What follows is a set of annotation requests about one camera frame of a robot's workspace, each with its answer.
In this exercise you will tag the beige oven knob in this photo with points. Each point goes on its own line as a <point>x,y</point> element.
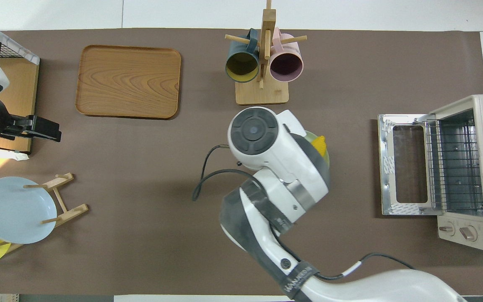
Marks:
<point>447,229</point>
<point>468,233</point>

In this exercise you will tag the yellow corn cob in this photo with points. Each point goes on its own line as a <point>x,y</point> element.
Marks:
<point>319,144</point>

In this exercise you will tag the light blue plate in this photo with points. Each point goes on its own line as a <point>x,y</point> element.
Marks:
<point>15,209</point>

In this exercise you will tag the mint green plate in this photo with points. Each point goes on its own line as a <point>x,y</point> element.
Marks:
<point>326,158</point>

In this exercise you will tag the wooden mug tree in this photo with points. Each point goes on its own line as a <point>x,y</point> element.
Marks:
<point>262,94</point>

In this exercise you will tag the glass oven door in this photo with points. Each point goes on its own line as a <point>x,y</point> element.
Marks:
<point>409,167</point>

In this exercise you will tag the wooden serving tray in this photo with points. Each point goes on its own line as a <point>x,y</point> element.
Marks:
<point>128,82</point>

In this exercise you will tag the dark teal mug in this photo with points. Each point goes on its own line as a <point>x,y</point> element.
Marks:
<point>241,65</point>

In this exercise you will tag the pink mug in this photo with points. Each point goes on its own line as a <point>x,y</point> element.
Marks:
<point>286,65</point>

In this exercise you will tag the brown table mat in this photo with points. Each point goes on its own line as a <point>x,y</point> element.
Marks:
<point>141,188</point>

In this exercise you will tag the wooden plate rack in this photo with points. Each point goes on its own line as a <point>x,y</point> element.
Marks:
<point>71,212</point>

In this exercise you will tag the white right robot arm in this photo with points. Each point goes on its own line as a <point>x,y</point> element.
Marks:
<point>283,159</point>

